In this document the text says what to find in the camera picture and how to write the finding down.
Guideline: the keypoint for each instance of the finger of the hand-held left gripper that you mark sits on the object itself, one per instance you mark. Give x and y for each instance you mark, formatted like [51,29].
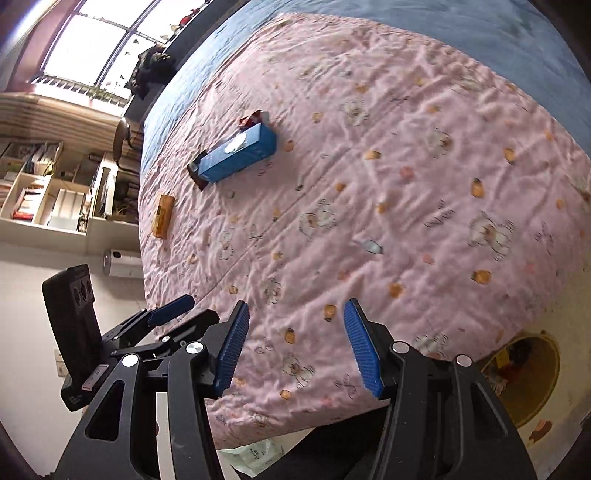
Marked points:
[171,308]
[198,325]

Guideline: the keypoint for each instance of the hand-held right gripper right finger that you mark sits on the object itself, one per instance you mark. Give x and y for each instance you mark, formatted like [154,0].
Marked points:
[362,350]

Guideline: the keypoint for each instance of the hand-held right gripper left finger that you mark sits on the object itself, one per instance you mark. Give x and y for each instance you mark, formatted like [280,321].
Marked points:
[233,350]

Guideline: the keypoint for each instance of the yellow trash bin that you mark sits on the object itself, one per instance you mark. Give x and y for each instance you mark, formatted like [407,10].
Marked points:
[538,406]

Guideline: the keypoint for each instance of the white air purifier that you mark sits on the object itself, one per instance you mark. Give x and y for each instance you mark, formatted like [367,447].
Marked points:
[122,263]

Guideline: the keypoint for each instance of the orange rectangular box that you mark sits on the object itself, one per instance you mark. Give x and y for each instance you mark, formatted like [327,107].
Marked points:
[162,217]

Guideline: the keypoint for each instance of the white green plastic bag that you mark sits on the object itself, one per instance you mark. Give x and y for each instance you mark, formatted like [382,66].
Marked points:
[258,454]

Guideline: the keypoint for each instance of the white computer desk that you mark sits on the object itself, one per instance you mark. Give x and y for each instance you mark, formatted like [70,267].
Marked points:
[46,194]

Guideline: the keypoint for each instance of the dark brown pouch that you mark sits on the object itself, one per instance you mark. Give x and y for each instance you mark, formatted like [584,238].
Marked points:
[193,170]

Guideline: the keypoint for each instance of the pink bear printed blanket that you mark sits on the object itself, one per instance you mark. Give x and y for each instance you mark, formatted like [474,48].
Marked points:
[369,207]

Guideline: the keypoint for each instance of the blue rectangular box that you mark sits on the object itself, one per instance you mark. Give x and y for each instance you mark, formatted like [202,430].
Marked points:
[238,154]

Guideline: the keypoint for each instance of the dark curved-back chair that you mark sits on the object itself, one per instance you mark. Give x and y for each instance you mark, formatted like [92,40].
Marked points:
[122,134]

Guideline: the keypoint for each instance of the beige striped curtain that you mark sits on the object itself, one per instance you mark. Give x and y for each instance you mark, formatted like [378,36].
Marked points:
[46,115]

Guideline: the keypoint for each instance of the red crumpled snack wrapper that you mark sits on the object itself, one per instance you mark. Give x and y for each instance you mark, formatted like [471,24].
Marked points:
[251,119]

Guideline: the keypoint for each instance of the dark clothes pile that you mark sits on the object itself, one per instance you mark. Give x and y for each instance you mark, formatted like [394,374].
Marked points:
[150,69]

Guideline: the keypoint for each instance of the blue bedsheet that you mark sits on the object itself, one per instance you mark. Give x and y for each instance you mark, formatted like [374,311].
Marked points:
[461,27]

